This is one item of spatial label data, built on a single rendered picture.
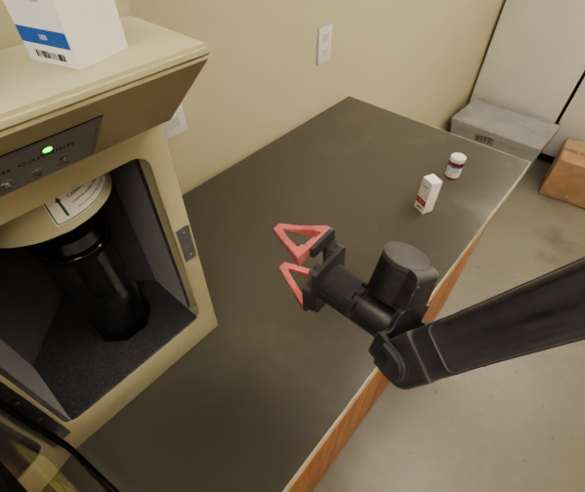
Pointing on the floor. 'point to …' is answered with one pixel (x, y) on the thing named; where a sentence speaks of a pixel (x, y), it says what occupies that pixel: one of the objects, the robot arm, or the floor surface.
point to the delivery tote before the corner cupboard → (503, 129)
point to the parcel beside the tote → (584, 177)
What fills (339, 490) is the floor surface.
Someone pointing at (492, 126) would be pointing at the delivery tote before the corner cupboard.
